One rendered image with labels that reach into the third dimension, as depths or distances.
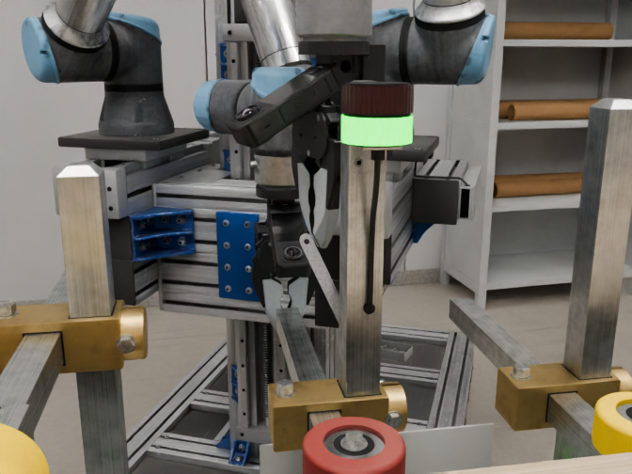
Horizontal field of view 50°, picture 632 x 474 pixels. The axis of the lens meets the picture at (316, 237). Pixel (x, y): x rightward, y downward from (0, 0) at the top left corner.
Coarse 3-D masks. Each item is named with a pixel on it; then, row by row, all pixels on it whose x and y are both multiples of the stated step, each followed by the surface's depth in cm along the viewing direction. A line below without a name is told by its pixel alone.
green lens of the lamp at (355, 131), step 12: (348, 120) 55; (360, 120) 54; (372, 120) 54; (384, 120) 54; (396, 120) 54; (408, 120) 55; (348, 132) 55; (360, 132) 55; (372, 132) 54; (384, 132) 54; (396, 132) 55; (408, 132) 55; (360, 144) 55; (372, 144) 55; (384, 144) 54; (396, 144) 55
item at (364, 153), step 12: (348, 84) 55; (360, 84) 54; (372, 84) 54; (384, 84) 54; (396, 84) 54; (408, 84) 55; (348, 144) 56; (360, 156) 60; (372, 156) 57; (384, 156) 57; (360, 168) 61; (372, 168) 61; (384, 168) 61; (372, 192) 59; (372, 204) 59; (372, 216) 60; (372, 228) 61; (372, 240) 62; (372, 252) 62; (372, 264) 63; (372, 276) 63; (372, 288) 63; (372, 312) 64
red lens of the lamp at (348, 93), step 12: (348, 96) 55; (360, 96) 54; (372, 96) 54; (384, 96) 53; (396, 96) 54; (408, 96) 55; (348, 108) 55; (360, 108) 54; (372, 108) 54; (384, 108) 54; (396, 108) 54; (408, 108) 55
